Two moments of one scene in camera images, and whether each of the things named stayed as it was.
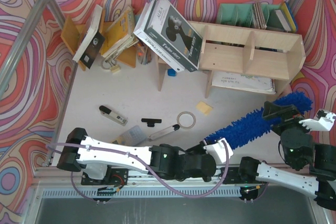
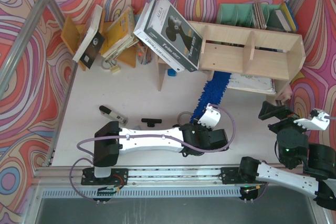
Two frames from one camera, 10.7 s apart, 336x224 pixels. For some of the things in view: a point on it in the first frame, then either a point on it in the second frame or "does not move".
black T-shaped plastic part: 151,122 does not move
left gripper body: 197,149 -> 196,125
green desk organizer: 255,15 does not move
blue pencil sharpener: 171,72 does not move
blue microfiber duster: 238,131 -> 212,93
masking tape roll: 186,112 does not move
